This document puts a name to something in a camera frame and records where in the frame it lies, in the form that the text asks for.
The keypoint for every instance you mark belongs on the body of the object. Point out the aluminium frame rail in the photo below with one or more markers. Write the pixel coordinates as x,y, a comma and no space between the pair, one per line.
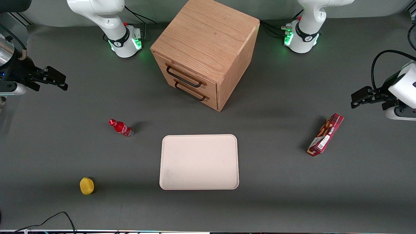
21,19

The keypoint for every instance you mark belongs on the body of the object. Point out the small red soda bottle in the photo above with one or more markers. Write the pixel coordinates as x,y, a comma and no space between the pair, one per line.
122,127

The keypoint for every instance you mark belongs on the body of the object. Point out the beige plastic tray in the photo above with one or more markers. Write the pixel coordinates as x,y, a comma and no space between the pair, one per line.
199,162

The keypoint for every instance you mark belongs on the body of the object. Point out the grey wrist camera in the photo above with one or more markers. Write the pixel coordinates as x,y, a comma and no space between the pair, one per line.
401,113
13,89

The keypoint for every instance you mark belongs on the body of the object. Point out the wooden drawer cabinet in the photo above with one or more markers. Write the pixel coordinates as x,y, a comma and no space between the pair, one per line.
208,35

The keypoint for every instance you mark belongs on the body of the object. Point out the red shortbread cookie box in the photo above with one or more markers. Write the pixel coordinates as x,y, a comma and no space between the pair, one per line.
326,135

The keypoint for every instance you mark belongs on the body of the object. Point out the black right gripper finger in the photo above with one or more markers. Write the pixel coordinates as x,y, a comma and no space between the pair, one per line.
33,86
57,79

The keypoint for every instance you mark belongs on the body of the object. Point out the wooden drawer front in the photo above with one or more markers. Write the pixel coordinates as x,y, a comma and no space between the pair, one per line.
213,102
213,88

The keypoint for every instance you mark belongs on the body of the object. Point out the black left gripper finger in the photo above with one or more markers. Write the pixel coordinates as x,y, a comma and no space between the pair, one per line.
389,105
362,96

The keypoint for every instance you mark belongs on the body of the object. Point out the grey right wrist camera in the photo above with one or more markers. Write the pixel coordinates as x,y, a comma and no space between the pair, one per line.
13,89

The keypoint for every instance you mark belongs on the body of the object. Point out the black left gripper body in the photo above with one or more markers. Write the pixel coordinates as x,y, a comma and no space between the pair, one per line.
384,92

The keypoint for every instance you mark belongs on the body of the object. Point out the yellow lemon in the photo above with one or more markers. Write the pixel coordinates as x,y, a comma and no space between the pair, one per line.
86,186

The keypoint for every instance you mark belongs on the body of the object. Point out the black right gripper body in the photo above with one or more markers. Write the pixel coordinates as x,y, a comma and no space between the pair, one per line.
20,69

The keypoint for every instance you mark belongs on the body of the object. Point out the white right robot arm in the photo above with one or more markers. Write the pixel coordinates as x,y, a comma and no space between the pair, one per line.
110,19

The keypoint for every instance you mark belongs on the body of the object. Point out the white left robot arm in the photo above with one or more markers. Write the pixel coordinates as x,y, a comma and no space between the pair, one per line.
312,13

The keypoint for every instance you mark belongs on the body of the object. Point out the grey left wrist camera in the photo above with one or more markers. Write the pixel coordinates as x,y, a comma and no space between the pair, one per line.
401,113

